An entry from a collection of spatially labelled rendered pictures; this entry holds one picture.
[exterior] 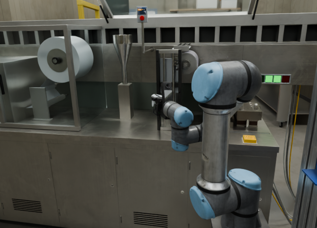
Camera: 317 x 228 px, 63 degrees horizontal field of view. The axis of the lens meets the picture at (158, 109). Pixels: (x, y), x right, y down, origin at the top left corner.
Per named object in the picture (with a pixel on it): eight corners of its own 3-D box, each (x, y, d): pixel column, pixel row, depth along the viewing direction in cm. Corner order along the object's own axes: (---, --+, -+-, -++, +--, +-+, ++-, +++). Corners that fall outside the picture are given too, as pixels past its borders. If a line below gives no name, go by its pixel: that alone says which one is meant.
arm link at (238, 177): (266, 209, 96) (270, 177, 92) (236, 219, 91) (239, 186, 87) (244, 191, 107) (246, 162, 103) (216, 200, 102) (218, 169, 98)
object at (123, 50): (115, 120, 201) (110, 44, 185) (121, 114, 214) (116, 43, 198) (133, 120, 199) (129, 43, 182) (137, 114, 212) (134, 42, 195)
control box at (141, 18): (137, 22, 172) (136, 5, 169) (137, 22, 179) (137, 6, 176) (147, 21, 172) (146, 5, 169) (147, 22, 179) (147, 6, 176)
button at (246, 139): (244, 143, 156) (244, 139, 156) (242, 138, 163) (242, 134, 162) (256, 143, 155) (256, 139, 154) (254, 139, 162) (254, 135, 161)
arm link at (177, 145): (199, 149, 113) (199, 125, 110) (175, 154, 109) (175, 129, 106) (190, 142, 120) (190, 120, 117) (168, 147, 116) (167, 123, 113)
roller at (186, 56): (175, 74, 179) (175, 53, 175) (179, 69, 203) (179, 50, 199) (196, 74, 177) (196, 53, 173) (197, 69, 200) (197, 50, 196)
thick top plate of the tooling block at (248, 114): (236, 119, 176) (237, 110, 175) (231, 103, 214) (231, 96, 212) (261, 120, 174) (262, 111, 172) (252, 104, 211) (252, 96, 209)
